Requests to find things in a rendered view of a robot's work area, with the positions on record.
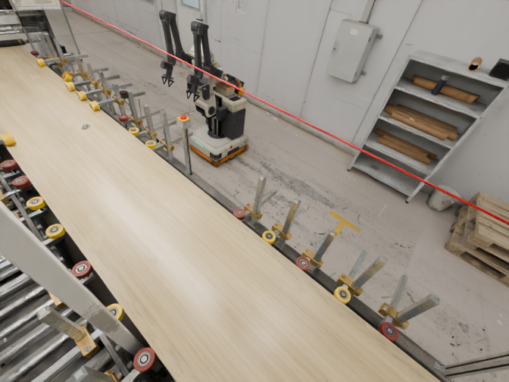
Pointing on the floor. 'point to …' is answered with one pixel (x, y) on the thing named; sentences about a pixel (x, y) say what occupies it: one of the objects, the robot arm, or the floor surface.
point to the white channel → (63, 283)
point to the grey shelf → (458, 115)
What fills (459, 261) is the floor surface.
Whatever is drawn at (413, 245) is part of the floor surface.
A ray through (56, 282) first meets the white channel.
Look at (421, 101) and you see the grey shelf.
